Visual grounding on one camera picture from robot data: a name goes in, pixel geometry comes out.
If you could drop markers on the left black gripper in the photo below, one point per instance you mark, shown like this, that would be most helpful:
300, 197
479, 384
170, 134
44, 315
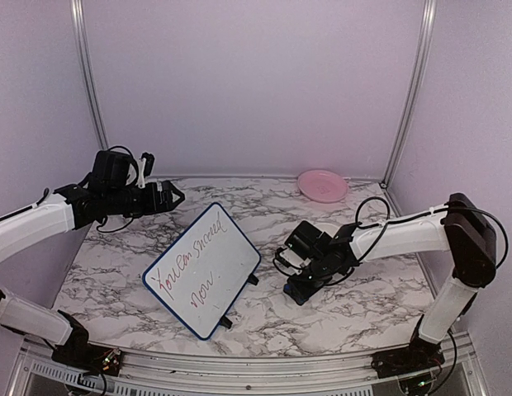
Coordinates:
154, 205

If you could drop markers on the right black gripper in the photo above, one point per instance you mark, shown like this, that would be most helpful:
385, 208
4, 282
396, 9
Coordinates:
292, 283

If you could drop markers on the small blue-framed whiteboard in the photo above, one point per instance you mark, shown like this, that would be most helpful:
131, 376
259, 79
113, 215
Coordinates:
199, 276

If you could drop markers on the blue whiteboard eraser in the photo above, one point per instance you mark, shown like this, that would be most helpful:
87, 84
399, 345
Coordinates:
298, 297

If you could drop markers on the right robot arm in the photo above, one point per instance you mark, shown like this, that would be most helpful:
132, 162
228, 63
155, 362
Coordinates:
474, 240

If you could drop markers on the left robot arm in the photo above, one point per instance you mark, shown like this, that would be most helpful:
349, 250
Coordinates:
116, 186

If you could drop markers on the pink plate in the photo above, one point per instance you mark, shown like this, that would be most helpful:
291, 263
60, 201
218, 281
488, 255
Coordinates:
322, 186

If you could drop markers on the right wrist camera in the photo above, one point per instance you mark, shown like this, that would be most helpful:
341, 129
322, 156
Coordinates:
290, 260

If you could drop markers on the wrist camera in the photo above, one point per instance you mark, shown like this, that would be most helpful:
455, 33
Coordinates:
290, 260
145, 166

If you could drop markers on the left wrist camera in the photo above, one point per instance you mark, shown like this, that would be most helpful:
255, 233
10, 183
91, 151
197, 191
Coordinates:
145, 166

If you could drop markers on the front aluminium rail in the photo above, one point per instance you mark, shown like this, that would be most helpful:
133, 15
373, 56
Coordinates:
158, 373

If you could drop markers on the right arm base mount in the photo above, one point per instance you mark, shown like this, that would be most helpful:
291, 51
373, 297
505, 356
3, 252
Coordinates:
404, 360

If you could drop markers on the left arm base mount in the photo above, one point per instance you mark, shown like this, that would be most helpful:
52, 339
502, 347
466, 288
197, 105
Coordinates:
92, 358

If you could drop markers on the left aluminium frame post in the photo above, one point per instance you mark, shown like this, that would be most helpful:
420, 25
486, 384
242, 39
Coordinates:
81, 37

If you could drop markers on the aluminium frame post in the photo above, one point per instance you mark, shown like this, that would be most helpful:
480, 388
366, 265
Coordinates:
81, 37
416, 79

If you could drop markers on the right aluminium frame post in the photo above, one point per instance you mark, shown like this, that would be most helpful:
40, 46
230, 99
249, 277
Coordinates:
416, 79

